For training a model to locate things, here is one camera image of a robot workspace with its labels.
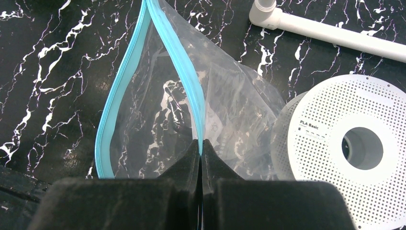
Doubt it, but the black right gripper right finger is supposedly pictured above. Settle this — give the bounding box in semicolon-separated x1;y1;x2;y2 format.
201;140;354;230

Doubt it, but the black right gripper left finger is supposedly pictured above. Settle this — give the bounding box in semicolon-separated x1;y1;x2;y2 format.
28;140;201;230

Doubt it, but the white PVC pipe frame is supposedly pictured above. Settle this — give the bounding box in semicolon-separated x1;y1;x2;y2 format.
249;0;406;63

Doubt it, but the white filament spool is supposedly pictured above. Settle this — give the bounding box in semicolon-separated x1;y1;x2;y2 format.
271;74;406;230

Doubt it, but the clear zip top bag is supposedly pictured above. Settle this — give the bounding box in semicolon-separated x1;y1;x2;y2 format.
95;0;284;180

